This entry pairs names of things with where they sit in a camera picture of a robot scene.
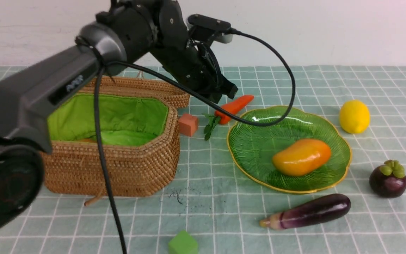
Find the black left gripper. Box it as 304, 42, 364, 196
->
150, 42, 238, 103

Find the orange toy carrot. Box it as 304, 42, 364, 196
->
203, 95, 254, 140

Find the green toy bitter gourd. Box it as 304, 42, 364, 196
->
100, 130, 157, 147

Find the orange yellow toy mango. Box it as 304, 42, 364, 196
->
272, 139, 332, 177

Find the yellow toy lemon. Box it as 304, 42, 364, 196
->
339, 100, 370, 134

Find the purple toy eggplant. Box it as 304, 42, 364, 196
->
259, 193, 351, 230

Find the brown toy potato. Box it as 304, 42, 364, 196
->
76, 138, 97, 143

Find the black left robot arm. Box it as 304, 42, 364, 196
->
0, 0, 238, 228

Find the orange foam cube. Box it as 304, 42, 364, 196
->
178, 114, 199, 137

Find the woven wicker basket lid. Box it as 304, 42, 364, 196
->
99, 74, 190, 108

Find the woven wicker basket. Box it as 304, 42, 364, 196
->
43, 92, 180, 196

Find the green glass leaf plate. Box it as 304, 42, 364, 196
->
227, 108, 352, 194

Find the green foam cube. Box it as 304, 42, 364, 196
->
168, 230, 198, 254

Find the purple toy mangosteen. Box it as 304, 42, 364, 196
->
369, 159, 406, 198

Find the green checkered tablecloth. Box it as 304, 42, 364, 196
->
0, 66, 406, 254

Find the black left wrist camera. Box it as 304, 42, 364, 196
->
187, 13, 233, 45

